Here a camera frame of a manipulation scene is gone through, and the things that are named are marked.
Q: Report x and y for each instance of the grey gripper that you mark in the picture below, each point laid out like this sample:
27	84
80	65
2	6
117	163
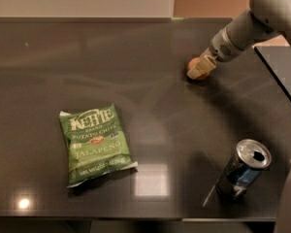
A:
221	49

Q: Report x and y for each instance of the orange fruit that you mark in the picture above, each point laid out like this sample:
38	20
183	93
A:
193	71

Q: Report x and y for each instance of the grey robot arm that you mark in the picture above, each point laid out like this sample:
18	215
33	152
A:
262	21

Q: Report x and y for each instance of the silver blue redbull can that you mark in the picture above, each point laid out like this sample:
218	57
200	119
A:
249	159

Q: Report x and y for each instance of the green Kettle chips bag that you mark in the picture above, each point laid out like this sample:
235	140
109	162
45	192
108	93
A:
96	144

